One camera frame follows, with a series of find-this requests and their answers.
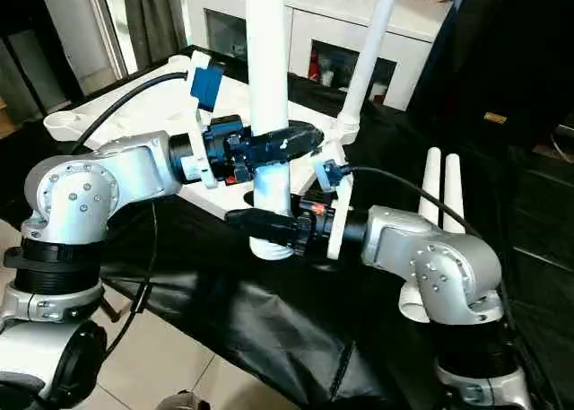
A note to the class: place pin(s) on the white plastic table leg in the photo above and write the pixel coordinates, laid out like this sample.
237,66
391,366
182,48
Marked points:
372,55
430,181
269,60
454,194

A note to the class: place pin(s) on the white plastic table top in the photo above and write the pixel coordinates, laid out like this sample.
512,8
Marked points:
143,109

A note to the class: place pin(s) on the small white jar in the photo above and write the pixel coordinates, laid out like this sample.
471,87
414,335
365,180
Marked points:
327,77
379,91

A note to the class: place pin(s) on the red bottle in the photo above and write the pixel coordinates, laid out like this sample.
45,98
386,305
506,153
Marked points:
313,67

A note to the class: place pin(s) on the black work surface mat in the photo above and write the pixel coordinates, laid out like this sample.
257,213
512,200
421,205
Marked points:
291,329

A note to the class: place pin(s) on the white glass-door cabinet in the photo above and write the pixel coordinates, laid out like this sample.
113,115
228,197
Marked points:
332,20

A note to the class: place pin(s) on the grey curtain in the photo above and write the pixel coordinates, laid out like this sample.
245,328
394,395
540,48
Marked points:
152,20

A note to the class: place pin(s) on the brown round robot part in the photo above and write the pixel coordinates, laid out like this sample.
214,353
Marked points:
184,402

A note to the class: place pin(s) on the dark grey side cabinet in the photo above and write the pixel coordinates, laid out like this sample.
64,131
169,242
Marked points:
36,69

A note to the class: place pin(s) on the small yellow label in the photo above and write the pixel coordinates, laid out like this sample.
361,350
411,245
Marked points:
495,117

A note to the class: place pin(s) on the black backdrop cloth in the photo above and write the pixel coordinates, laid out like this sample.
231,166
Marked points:
515,46

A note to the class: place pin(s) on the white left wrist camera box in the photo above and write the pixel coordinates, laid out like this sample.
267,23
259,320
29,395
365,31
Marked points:
204,87

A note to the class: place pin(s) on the black folding table frame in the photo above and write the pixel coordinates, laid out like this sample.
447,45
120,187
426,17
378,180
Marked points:
110,307

